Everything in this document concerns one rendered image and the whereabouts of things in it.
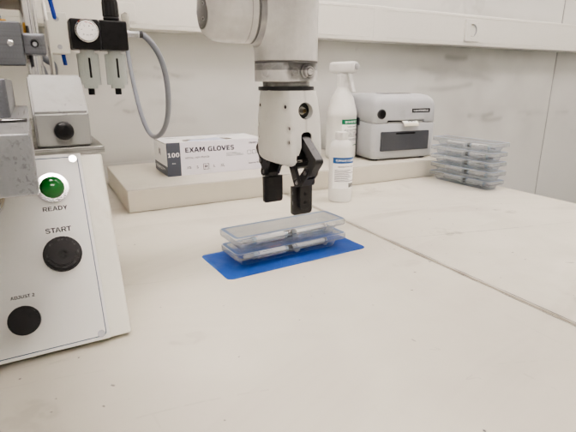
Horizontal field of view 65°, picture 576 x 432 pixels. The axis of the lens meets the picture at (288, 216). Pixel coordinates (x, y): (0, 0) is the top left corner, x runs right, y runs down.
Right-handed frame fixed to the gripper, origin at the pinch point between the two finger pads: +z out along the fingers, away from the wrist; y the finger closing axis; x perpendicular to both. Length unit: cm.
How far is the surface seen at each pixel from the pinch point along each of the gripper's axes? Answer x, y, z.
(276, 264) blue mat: 3.9, -3.6, 8.2
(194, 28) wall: -10, 59, -29
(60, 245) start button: 30.3, -8.9, -1.3
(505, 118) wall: -135, 56, -2
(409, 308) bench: -2.5, -22.3, 8.3
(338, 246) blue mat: -7.9, -2.4, 8.3
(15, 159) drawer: 32.9, -29.5, -12.5
